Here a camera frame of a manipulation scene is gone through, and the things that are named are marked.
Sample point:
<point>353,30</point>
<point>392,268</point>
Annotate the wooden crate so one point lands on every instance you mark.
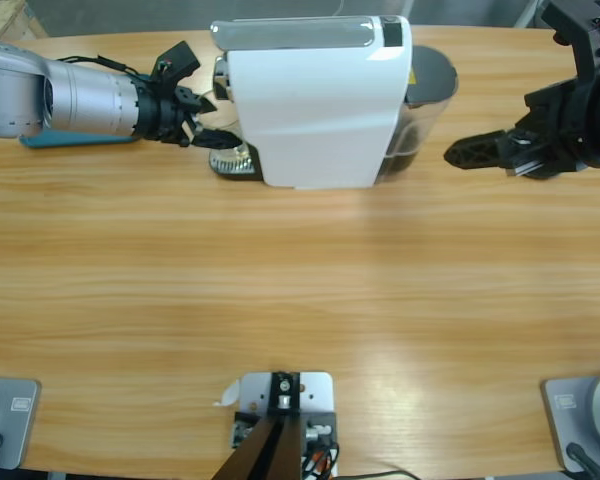
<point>5,20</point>

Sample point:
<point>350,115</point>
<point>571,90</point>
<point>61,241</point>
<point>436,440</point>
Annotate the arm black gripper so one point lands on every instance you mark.
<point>590,130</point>
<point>157,112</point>

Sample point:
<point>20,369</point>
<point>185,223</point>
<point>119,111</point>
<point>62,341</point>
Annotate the white mount block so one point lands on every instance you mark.
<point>315,395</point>

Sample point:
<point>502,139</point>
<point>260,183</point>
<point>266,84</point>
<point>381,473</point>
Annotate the teal plastic tray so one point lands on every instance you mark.
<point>55,141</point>

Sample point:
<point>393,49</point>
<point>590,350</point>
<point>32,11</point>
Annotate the dark camera post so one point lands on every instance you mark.
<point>275,450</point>

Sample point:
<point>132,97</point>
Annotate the white chair leg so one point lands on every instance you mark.
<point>527,12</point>

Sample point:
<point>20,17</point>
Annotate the white paper tag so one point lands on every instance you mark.
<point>228,395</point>

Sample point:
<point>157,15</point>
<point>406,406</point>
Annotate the dark clear water tank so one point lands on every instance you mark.
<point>430,70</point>

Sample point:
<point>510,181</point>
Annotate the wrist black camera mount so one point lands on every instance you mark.
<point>580,30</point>
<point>180,60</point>

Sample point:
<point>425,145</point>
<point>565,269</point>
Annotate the arm grey base plate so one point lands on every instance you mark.
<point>20,425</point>
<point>565,425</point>

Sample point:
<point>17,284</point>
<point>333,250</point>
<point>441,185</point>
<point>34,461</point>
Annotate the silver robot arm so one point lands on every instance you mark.
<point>70,95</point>

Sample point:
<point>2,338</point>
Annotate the clear glass cup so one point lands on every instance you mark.
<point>230,157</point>

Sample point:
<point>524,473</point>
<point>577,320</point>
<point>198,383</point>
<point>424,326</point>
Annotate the white capsule coffee machine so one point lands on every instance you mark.
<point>305,125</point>

